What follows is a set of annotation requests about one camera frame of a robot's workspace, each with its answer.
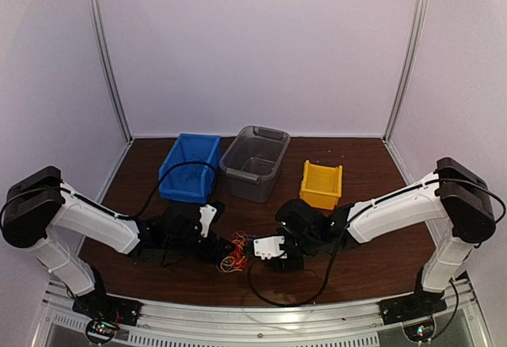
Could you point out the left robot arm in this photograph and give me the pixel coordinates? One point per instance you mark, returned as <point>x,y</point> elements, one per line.
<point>42,203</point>

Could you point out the blue plastic bin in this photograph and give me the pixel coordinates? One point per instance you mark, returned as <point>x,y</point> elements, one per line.
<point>189,171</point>

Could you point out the aluminium front rail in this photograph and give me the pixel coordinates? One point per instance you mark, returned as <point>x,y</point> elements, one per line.
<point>355,323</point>

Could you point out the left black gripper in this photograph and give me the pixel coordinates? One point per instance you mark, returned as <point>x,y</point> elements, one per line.
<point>218,254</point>

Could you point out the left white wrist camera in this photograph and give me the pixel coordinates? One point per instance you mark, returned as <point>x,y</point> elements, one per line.
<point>209,214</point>

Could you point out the grey transparent plastic tub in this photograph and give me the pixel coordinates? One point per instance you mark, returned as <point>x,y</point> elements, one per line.
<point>253,162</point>

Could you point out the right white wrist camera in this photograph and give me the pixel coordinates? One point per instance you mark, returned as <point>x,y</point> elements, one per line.
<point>270,247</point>

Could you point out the yellow plastic bin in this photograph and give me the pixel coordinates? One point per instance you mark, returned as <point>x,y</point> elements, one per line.
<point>321,186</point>

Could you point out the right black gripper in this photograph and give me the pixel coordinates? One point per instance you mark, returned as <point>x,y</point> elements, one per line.
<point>295,266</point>

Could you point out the right aluminium frame post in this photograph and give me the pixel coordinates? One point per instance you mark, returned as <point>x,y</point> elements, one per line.
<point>417,25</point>

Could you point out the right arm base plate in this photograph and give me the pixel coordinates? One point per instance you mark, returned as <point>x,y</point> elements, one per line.
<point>410,307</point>

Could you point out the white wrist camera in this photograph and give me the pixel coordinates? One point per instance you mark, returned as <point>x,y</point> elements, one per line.
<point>270,247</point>
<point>209,214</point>

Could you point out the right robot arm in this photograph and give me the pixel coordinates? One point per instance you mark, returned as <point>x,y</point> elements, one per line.
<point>451,194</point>

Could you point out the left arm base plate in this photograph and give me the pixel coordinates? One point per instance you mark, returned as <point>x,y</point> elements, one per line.
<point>114,310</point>

